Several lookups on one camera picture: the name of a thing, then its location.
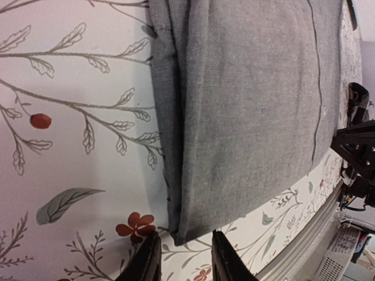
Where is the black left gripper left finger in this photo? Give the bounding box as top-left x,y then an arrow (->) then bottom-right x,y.
116,232 -> 161,281

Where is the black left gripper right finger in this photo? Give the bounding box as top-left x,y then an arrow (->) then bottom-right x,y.
211,230 -> 258,281

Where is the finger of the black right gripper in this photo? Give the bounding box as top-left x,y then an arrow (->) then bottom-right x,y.
330,120 -> 374,181

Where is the grey long sleeve shirt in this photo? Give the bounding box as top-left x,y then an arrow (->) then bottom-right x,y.
149,1 -> 343,246

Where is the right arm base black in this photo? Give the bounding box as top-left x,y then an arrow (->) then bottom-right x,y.
338,170 -> 374,212

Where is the black white plaid folded shirt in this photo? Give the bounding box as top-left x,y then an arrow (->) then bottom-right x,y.
347,82 -> 374,127

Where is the floral patterned table cloth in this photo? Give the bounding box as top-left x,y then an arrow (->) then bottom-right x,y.
1,1 -> 362,280

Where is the cluttered shelf items background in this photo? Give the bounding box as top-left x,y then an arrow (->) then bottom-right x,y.
304,213 -> 375,281

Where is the aluminium front rail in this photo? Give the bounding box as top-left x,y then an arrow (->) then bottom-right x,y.
256,181 -> 343,280

